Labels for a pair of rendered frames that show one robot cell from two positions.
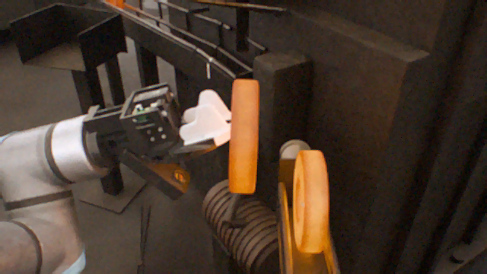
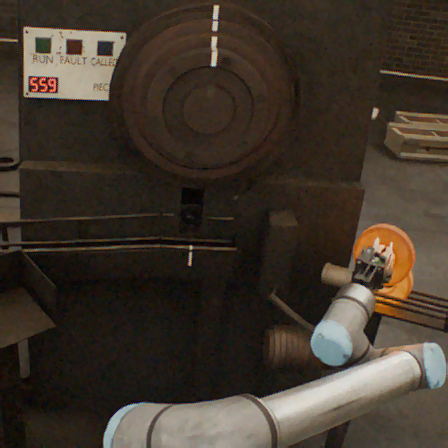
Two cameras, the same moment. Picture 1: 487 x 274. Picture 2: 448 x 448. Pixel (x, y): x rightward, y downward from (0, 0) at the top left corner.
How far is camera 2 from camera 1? 1.48 m
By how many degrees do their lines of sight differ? 56
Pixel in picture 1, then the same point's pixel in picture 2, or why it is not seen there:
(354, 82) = (329, 212)
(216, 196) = (284, 340)
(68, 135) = (366, 294)
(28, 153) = (359, 317)
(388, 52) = (352, 188)
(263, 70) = (285, 229)
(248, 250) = not seen: hidden behind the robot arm
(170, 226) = not seen: outside the picture
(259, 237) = not seen: hidden behind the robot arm
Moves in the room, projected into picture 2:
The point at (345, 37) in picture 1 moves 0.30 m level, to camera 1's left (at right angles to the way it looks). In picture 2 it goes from (319, 187) to (276, 226)
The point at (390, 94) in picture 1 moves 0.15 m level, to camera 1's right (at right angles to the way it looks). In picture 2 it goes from (356, 210) to (370, 194)
